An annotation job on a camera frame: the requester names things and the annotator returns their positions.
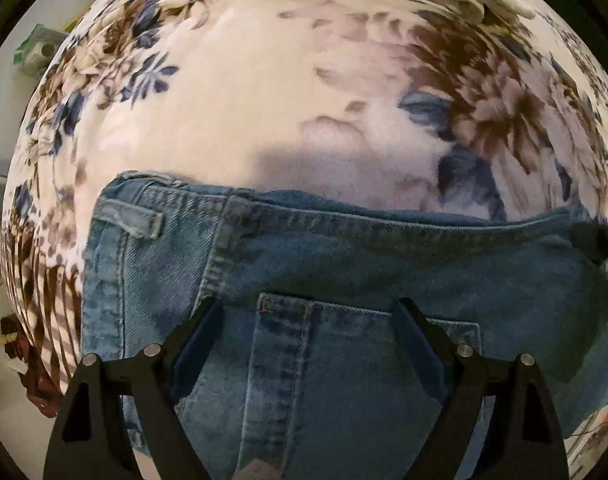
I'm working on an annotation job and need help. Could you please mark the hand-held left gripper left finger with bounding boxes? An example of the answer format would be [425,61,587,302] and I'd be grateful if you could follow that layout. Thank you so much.
[43,296,225,480]

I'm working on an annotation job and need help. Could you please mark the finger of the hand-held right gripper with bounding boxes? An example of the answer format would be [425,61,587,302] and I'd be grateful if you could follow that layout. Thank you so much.
[571,220,608,273]

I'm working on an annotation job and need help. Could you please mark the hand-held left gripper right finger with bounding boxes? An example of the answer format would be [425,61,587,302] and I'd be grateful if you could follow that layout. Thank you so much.
[391,297,570,480]

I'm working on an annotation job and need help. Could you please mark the blue denim pants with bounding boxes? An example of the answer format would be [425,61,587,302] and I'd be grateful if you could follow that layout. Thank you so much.
[80,170,608,480]

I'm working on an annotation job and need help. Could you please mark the dark red cloth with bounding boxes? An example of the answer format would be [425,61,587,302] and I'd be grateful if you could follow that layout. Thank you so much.
[1,314,67,420]

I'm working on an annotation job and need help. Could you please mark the floral bed sheet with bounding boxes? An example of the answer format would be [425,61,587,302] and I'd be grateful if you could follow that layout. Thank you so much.
[0,0,608,463]

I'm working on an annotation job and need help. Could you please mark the green cardboard box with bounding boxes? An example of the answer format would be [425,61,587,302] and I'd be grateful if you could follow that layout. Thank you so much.
[14,24,69,75]

